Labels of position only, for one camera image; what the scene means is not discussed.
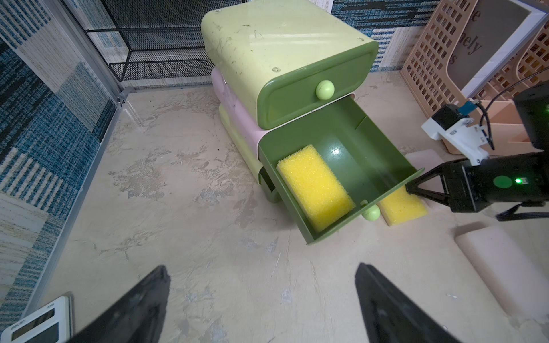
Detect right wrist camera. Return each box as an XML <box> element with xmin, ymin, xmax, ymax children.
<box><xmin>422</xmin><ymin>100</ymin><xmax>490</xmax><ymax>166</ymax></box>

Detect black wire shelf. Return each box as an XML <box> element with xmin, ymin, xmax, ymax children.
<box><xmin>63</xmin><ymin>0</ymin><xmax>237</xmax><ymax>82</ymax></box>

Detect pink sponge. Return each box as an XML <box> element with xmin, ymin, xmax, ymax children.
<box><xmin>455</xmin><ymin>226</ymin><xmax>548</xmax><ymax>319</ymax></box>
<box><xmin>405</xmin><ymin>149</ymin><xmax>445</xmax><ymax>172</ymax></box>

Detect white calculator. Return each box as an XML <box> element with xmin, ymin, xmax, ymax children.
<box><xmin>1</xmin><ymin>294</ymin><xmax>74</xmax><ymax>343</ymax></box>

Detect right camera cable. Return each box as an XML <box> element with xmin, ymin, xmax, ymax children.
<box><xmin>473</xmin><ymin>66</ymin><xmax>549</xmax><ymax>151</ymax></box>

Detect green three-drawer cabinet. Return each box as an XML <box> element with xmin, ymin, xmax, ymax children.
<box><xmin>200</xmin><ymin>0</ymin><xmax>380</xmax><ymax>204</ymax></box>

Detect yellow sponge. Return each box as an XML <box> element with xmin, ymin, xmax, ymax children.
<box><xmin>378</xmin><ymin>187</ymin><xmax>428</xmax><ymax>226</ymax></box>
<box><xmin>277</xmin><ymin>144</ymin><xmax>356</xmax><ymax>232</ymax></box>

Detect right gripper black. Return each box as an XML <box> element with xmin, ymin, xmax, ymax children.
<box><xmin>405</xmin><ymin>152</ymin><xmax>548</xmax><ymax>213</ymax></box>

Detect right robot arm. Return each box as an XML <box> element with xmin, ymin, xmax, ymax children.
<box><xmin>405</xmin><ymin>82</ymin><xmax>548</xmax><ymax>221</ymax></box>

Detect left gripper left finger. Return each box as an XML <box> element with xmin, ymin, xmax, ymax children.
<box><xmin>69</xmin><ymin>265</ymin><xmax>171</xmax><ymax>343</ymax></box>

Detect pink desk file organizer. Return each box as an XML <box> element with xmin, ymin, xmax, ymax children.
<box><xmin>401</xmin><ymin>1</ymin><xmax>548</xmax><ymax>156</ymax></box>

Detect white book in organizer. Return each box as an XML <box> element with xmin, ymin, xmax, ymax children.
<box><xmin>447</xmin><ymin>0</ymin><xmax>548</xmax><ymax>98</ymax></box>

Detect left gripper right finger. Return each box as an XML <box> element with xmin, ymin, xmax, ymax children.
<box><xmin>355</xmin><ymin>263</ymin><xmax>458</xmax><ymax>343</ymax></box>

